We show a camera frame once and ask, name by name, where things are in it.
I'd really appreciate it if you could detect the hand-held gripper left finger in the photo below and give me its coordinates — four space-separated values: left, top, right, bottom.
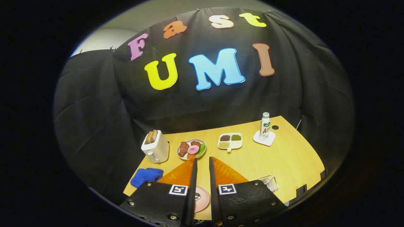
119 158 198 227

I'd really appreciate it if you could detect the metal wire basket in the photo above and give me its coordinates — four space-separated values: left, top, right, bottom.
258 175 279 193

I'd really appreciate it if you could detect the pink round plate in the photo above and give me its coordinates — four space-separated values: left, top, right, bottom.
193 185 210 213

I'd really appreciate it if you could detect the white square coaster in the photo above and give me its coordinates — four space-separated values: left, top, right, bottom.
253 131 276 146

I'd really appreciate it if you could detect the blue towel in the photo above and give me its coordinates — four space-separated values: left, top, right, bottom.
130 168 164 189

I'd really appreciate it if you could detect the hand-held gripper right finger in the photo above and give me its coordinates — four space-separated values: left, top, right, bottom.
209 156 288 227

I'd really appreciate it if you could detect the white green drink bottle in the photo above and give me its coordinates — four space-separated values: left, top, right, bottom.
259 113 271 140

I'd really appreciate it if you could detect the white toaster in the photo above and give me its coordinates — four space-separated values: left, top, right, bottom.
141 130 169 164

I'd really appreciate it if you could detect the white divided dish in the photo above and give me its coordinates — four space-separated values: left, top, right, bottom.
218 133 243 153

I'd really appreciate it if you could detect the grey oval food plate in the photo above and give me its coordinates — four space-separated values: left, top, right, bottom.
177 139 207 160

